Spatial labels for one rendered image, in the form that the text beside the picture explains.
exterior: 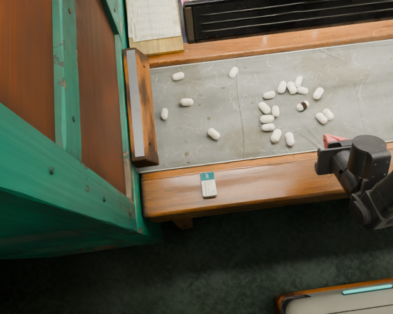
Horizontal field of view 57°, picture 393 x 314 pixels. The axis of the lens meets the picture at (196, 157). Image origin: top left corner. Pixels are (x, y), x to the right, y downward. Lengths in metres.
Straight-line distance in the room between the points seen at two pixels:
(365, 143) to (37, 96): 0.54
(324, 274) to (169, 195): 1.01
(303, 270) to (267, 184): 0.85
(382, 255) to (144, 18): 1.39
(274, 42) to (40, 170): 0.84
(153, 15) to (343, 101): 0.58
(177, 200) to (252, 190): 0.19
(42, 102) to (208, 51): 0.69
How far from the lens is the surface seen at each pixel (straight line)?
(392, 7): 0.83
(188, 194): 0.91
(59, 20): 0.52
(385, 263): 1.85
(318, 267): 1.74
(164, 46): 1.05
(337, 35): 1.14
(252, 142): 0.98
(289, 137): 0.98
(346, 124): 1.06
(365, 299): 1.51
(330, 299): 1.48
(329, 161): 0.81
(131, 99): 0.90
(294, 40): 1.10
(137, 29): 1.09
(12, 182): 0.32
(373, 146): 0.71
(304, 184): 0.95
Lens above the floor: 1.66
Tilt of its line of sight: 75 degrees down
